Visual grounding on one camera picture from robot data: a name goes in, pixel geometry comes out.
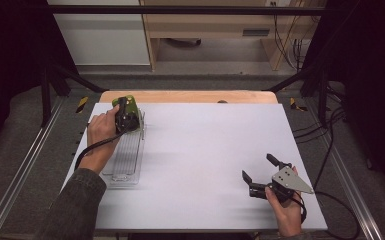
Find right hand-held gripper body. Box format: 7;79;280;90
249;161;315;204

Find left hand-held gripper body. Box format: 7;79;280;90
114;103;141;134

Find green phone case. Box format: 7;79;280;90
111;94;141;117

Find clear plastic tray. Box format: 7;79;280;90
101;109;148;187

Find person's right hand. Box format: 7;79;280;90
264;165;305;236

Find person's left hand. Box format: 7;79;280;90
78;105;123;175

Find yellow black tape marker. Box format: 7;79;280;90
289;97;308;112
75;96;90;114

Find white board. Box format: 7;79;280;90
45;102;329;232

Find white cabinet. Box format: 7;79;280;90
47;0;151;67

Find black curtain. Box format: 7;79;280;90
0;0;80;161
301;0;385;201

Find light wooden desk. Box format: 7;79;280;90
139;0;328;72

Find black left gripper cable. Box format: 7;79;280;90
74;128;128;172

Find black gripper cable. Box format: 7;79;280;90
292;190;361;240
74;128;128;172

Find metal floor rail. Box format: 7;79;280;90
0;96;67;240
303;99;385;240

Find black floor cables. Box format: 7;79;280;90
292;84;347;189

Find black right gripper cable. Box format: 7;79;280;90
292;190;361;240

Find black frame strut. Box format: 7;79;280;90
262;62;330;128
40;62;106;128

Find black horizontal frame bar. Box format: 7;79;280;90
48;4;326;16

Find hanging desk cables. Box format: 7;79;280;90
270;1;314;72

